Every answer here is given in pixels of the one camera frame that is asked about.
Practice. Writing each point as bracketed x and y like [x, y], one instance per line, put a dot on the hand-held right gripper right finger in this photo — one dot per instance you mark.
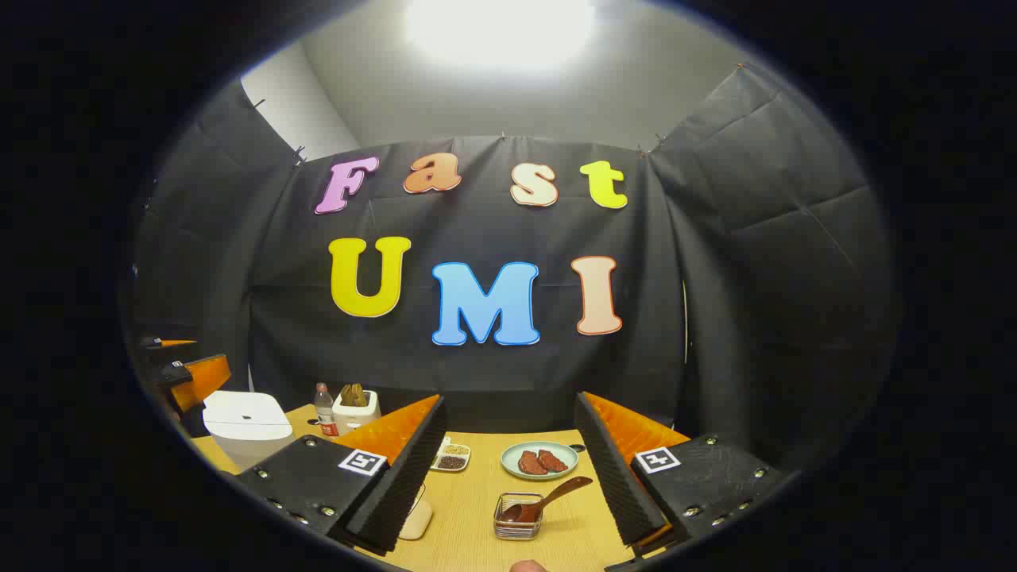
[612, 477]

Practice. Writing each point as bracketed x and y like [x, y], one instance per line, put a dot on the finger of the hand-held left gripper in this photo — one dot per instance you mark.
[167, 343]
[203, 380]

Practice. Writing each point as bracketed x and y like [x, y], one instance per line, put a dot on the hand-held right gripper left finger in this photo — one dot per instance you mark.
[405, 477]

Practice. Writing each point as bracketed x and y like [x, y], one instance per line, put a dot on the white divided rice dish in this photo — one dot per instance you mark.
[451, 461]

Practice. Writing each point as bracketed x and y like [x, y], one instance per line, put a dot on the brown wooden spoon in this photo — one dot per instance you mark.
[556, 492]

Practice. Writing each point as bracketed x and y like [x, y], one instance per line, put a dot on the white rice cooker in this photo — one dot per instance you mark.
[246, 421]

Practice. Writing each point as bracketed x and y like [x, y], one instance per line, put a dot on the beige square pad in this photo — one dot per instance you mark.
[417, 520]

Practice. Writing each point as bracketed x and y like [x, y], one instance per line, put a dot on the pale green plate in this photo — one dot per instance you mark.
[566, 458]

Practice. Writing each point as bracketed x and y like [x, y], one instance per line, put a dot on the red meat slice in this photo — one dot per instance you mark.
[531, 464]
[554, 460]

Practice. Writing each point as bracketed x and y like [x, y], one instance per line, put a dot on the white toaster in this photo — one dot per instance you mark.
[353, 419]

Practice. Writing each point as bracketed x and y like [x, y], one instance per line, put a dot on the brown toast slice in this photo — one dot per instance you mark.
[347, 396]
[360, 395]

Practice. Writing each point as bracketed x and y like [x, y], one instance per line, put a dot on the clear plastic water bottle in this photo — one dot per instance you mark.
[324, 409]

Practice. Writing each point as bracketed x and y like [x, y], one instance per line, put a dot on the black backdrop cloth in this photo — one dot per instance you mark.
[477, 222]

